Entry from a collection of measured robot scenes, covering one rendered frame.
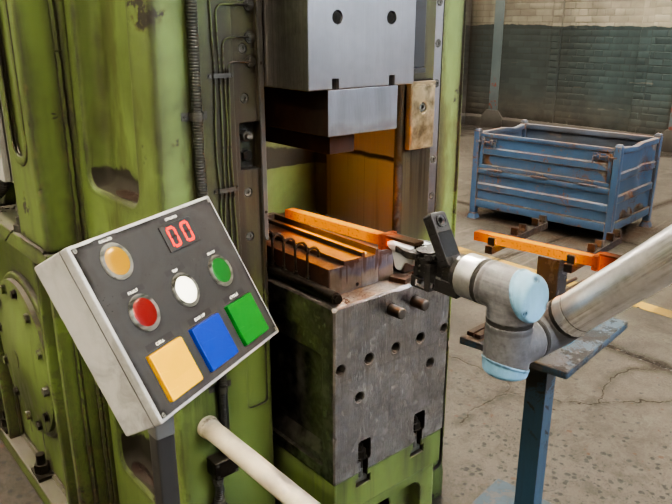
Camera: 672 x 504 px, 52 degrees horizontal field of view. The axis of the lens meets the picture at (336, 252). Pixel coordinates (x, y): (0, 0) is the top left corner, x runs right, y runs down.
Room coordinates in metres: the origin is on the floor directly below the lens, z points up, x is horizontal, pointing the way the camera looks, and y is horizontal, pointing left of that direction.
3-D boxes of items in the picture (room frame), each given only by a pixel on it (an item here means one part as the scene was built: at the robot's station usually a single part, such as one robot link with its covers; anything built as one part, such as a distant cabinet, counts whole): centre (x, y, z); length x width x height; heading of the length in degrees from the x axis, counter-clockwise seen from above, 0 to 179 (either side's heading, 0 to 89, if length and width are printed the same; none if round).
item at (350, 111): (1.65, 0.08, 1.32); 0.42 x 0.20 x 0.10; 40
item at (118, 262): (0.95, 0.32, 1.16); 0.05 x 0.03 x 0.04; 130
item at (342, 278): (1.65, 0.08, 0.96); 0.42 x 0.20 x 0.09; 40
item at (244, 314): (1.10, 0.16, 1.01); 0.07 x 0.05 x 0.07; 155
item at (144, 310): (0.93, 0.28, 1.09); 0.05 x 0.03 x 0.04; 130
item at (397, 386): (1.69, 0.04, 0.69); 0.56 x 0.38 x 0.45; 40
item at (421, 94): (1.79, -0.22, 1.27); 0.09 x 0.02 x 0.17; 130
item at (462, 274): (1.28, -0.27, 1.02); 0.10 x 0.05 x 0.09; 130
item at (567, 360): (1.71, -0.57, 0.70); 0.40 x 0.30 x 0.02; 138
